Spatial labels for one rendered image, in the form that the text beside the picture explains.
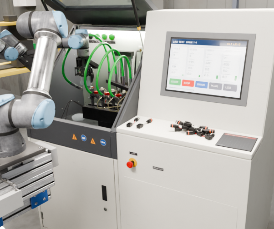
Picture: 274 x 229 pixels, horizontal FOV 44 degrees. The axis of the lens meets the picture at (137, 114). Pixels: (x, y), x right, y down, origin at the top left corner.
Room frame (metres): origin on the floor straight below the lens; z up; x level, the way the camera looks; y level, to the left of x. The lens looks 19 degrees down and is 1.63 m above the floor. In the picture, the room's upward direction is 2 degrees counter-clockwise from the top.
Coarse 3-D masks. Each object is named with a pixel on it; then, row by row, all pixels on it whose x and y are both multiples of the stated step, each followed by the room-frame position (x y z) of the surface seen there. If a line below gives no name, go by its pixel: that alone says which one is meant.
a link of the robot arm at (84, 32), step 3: (78, 30) 1.97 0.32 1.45; (81, 30) 1.97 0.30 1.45; (84, 30) 1.98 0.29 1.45; (87, 30) 2.00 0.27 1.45; (75, 33) 2.00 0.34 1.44; (78, 33) 1.97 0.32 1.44; (81, 33) 1.97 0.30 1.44; (84, 33) 1.97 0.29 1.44; (87, 33) 2.00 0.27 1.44; (87, 36) 1.99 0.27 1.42; (87, 39) 1.98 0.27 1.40; (87, 42) 1.99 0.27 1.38; (84, 45) 1.97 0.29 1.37; (87, 45) 1.99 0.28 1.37; (81, 48) 1.97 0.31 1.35; (84, 48) 1.97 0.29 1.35; (87, 48) 1.98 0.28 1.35
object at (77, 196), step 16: (64, 160) 1.85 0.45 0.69; (80, 160) 1.79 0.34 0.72; (96, 160) 1.72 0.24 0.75; (112, 160) 1.66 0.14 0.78; (64, 176) 1.86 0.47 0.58; (80, 176) 1.79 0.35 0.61; (96, 176) 1.73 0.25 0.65; (112, 176) 1.67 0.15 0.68; (64, 192) 1.87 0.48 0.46; (80, 192) 1.80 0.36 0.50; (96, 192) 1.73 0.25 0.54; (112, 192) 1.67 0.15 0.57; (48, 208) 1.96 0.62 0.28; (64, 208) 1.88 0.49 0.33; (80, 208) 1.81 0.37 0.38; (96, 208) 1.74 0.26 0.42; (112, 208) 1.68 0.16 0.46; (48, 224) 1.97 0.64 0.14; (64, 224) 1.89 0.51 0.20; (80, 224) 1.81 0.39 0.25; (96, 224) 1.74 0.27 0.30; (112, 224) 1.68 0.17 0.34
